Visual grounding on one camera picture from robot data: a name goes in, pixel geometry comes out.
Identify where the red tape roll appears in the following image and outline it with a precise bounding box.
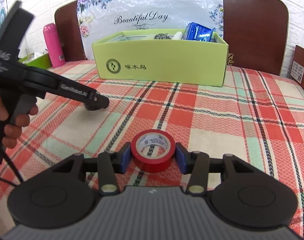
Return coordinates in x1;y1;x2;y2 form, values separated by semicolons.
131;129;175;173

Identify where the blue mint gum box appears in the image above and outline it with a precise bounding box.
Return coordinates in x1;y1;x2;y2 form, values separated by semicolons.
182;22;216;42

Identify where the steel wool scrubber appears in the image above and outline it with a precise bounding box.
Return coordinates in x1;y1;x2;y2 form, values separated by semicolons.
154;33;172;40

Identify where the person's left hand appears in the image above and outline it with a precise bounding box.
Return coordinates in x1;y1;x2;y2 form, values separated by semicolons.
0;97;39;149

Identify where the small green box with items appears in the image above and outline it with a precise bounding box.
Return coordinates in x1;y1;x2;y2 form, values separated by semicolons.
19;51;52;69

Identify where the pink thermos bottle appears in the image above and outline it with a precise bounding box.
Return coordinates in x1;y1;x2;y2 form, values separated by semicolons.
43;23;66;68

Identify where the lime green cardboard box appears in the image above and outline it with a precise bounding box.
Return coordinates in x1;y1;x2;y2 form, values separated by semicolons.
92;29;229;87

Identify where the brown cardboard shoe box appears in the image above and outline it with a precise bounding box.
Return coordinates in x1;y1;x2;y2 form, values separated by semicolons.
290;45;304;90

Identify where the floral Beautiful Day pillow bag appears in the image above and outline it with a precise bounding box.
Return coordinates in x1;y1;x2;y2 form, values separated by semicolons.
76;0;224;60

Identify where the black cable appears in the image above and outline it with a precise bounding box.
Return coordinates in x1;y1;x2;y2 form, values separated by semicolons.
0;139;25;188

